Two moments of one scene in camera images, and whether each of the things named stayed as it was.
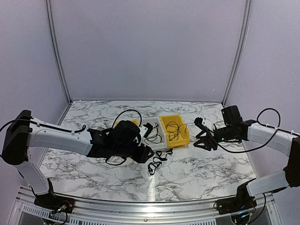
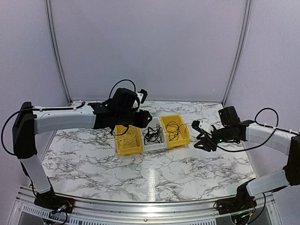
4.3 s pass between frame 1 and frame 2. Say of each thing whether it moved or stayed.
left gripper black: moved
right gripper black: stayed
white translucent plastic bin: stayed
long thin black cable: stayed
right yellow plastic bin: stayed
